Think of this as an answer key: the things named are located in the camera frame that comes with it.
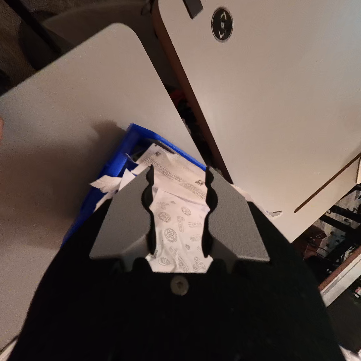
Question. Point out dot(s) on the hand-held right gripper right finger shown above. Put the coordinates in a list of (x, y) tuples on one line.
[(237, 225)]

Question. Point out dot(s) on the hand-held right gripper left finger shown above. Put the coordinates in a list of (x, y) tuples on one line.
[(124, 225)]

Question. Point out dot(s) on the large white printed paper bag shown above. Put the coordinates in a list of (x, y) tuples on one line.
[(177, 231)]

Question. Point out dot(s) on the blue plastic bin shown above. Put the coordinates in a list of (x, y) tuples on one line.
[(135, 134)]

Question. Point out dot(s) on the round black desk controller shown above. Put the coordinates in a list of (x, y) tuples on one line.
[(229, 26)]

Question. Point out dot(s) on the black rectangular block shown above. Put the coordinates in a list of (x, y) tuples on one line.
[(193, 8)]

